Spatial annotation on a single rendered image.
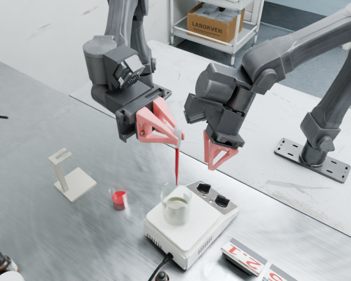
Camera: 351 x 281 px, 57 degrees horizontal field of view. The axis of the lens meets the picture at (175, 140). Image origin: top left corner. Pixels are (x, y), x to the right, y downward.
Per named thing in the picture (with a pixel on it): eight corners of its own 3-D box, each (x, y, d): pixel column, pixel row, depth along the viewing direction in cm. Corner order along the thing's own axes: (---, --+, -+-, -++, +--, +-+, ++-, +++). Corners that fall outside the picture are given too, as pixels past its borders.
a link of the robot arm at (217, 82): (200, 108, 64) (231, 57, 57) (191, 83, 70) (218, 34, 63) (247, 120, 69) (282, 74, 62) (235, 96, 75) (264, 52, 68)
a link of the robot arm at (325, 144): (322, 140, 78) (343, 137, 79) (305, 116, 84) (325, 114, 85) (314, 157, 83) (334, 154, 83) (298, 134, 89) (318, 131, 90)
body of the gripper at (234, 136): (215, 143, 68) (229, 111, 65) (204, 124, 77) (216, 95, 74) (242, 150, 70) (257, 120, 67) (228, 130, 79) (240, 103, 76)
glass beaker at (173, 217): (162, 203, 72) (161, 179, 66) (191, 204, 72) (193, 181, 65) (159, 231, 67) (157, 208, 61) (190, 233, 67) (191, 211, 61)
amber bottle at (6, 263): (10, 285, 68) (-6, 267, 61) (-2, 278, 69) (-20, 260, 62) (23, 269, 70) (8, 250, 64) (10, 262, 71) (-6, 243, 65)
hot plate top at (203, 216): (181, 185, 76) (181, 183, 75) (222, 216, 70) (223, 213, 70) (144, 218, 70) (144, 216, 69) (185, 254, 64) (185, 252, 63)
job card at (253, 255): (232, 237, 75) (234, 228, 72) (267, 261, 71) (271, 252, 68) (218, 257, 72) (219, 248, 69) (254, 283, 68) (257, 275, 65)
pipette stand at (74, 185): (78, 168, 90) (68, 135, 80) (97, 184, 86) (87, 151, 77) (54, 185, 85) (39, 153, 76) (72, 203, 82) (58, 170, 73)
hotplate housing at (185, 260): (198, 184, 86) (200, 165, 80) (239, 214, 79) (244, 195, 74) (136, 242, 74) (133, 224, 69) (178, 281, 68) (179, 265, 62)
